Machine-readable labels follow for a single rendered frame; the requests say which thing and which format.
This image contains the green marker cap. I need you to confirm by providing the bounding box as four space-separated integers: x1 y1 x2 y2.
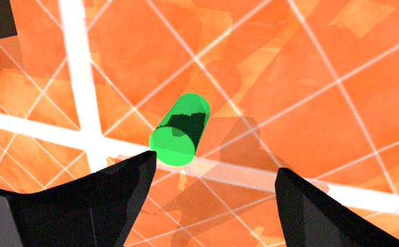
150 93 210 167

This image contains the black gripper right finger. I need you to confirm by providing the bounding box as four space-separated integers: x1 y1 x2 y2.
275 167 399 247

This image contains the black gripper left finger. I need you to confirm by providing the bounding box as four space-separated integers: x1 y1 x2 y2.
0 150 157 247

